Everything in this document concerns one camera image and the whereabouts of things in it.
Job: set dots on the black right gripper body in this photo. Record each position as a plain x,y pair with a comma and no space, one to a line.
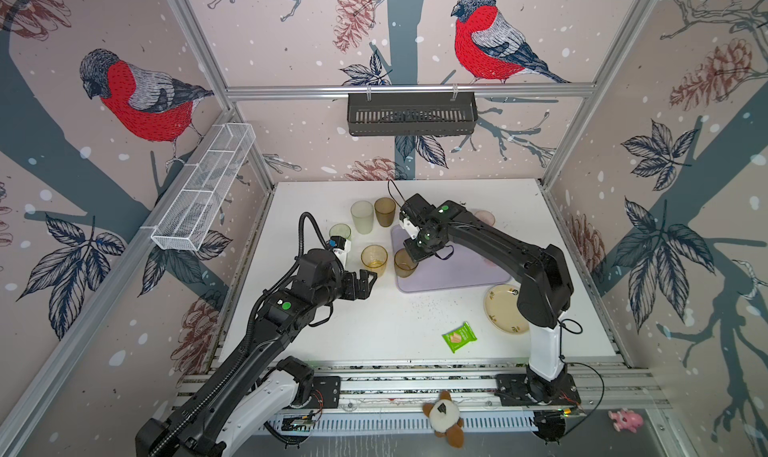
421,245

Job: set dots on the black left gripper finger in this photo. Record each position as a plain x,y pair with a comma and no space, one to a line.
362,291
368,277

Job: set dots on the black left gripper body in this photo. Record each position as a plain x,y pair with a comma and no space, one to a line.
349,288

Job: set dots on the amber textured glass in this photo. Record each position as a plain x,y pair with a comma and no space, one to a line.
374,258

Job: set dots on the pink textured glass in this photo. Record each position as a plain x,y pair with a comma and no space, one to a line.
485,217

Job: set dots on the brown tall glass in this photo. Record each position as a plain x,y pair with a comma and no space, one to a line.
404,265

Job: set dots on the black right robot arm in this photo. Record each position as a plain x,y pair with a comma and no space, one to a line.
545,283

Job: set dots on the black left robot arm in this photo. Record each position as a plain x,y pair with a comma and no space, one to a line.
256,381

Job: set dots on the lilac plastic tray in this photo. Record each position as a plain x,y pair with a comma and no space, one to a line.
463,269

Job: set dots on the light green short glass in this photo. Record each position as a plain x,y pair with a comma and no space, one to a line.
340,230

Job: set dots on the yellow clear glass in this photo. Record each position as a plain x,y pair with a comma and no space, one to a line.
385,209

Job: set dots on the pale green tall glass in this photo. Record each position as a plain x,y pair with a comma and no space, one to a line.
362,213

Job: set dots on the cream patterned plate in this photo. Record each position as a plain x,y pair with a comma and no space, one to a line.
500,306

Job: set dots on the green snack packet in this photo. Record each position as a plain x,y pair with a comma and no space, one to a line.
459,337

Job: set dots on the plush dog toy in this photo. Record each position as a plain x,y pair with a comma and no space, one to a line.
445,419

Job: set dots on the pink plush toy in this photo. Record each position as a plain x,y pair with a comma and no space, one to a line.
626,420

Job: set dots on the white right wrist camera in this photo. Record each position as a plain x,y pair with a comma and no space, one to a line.
411,229

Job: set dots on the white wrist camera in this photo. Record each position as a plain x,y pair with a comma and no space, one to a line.
411,229
341,248

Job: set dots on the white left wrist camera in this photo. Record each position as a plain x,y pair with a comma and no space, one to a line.
341,248

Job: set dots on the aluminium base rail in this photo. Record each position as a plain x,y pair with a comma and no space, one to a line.
608,386

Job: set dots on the black wall basket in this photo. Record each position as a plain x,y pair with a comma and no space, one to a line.
435,114

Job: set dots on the white wire mesh basket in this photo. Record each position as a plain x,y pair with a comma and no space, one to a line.
193,211

